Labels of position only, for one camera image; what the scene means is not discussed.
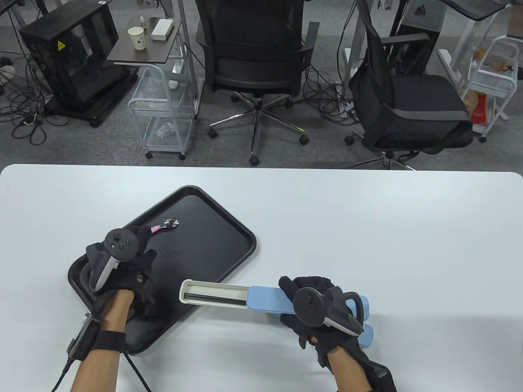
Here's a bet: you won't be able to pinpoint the person's left hand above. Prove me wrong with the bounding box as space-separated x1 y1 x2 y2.
84 227 158 316

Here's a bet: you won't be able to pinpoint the person's right hand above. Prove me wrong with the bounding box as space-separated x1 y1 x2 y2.
279 276 371 368

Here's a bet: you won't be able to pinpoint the black white handheld controller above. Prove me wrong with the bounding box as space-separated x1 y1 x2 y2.
293 288 364 336
80 229 139 292

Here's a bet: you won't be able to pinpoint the blue lunch box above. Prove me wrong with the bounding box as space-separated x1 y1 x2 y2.
266 312 374 348
180 279 370 317

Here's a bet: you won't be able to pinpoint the pink handle spoon utensil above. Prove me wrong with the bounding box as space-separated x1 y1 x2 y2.
150 219 179 234

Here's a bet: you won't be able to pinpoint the person's right forearm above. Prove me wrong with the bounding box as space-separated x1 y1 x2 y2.
327 347 370 392

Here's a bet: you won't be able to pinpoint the person's left forearm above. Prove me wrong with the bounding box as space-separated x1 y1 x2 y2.
72 290 135 392

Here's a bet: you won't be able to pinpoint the black plastic tray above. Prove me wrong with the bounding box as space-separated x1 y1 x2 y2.
67 185 257 355

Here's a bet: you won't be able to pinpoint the white floor power strip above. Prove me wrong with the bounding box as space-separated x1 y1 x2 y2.
335 80 357 120

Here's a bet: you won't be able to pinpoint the black office chair grey armrests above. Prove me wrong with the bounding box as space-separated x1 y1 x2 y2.
344 0 475 170

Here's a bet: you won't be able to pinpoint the black computer case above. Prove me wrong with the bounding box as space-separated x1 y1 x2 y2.
18 0 139 128

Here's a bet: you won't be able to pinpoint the black mesh office chair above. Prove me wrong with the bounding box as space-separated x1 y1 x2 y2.
195 0 320 166

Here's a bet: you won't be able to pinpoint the brown top side table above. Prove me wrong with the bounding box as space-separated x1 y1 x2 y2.
107 17 184 68

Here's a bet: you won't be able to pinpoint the white paper cup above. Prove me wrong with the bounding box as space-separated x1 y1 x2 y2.
127 27 145 51

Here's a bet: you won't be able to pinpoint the red packet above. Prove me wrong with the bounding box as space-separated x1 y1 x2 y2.
471 93 489 125

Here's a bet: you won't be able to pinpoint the brown paper bag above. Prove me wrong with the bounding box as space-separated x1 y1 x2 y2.
463 89 482 117

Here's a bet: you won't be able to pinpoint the white rectangular box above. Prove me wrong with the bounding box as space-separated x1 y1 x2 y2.
151 19 174 42

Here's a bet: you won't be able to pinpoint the white metal basket cart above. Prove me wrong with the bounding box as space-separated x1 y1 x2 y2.
461 36 520 143

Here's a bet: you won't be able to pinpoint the grey black computer tower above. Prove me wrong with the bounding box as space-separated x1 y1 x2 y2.
389 0 446 76

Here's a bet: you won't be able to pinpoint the dark grey desktop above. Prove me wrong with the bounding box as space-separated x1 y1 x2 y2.
443 0 513 21

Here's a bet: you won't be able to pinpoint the black wrist camera unit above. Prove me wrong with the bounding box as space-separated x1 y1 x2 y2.
67 312 127 362
366 361 397 392

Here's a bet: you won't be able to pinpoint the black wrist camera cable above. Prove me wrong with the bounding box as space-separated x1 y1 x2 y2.
51 352 154 392

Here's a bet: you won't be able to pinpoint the white wire rolling cart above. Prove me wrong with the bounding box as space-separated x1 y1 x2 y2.
127 65 197 160

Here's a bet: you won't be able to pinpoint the tangle of black cables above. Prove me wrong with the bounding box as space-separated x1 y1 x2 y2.
0 41 70 145
302 61 360 123

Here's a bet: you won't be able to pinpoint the white desk frame foot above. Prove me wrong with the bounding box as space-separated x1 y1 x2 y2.
438 16 481 82

